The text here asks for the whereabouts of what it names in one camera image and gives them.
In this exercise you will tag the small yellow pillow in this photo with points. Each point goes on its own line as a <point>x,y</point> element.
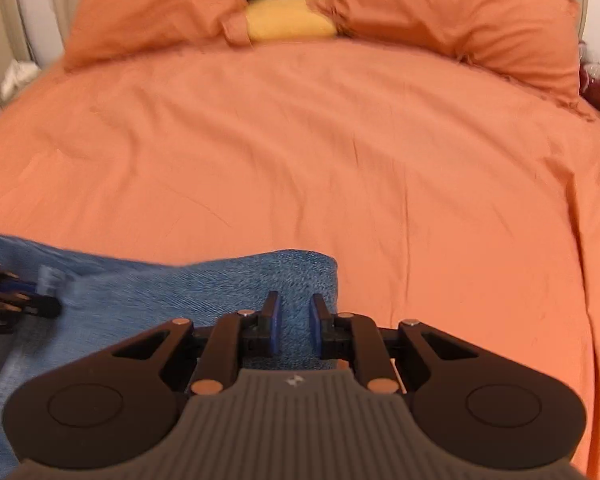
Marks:
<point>290,17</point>

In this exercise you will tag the white cloth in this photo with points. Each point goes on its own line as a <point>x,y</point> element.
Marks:
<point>20,77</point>

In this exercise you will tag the blue denim pants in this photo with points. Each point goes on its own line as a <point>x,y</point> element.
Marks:
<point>130,305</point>

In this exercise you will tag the beige bed with orange sheet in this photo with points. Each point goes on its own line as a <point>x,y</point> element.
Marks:
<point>330,160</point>

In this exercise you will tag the orange pillow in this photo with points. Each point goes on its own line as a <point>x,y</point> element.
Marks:
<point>155,5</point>
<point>455,15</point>

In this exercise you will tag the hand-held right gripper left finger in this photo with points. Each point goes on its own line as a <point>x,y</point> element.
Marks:
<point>274,327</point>

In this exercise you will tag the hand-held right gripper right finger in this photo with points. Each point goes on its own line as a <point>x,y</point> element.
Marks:
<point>315,329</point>

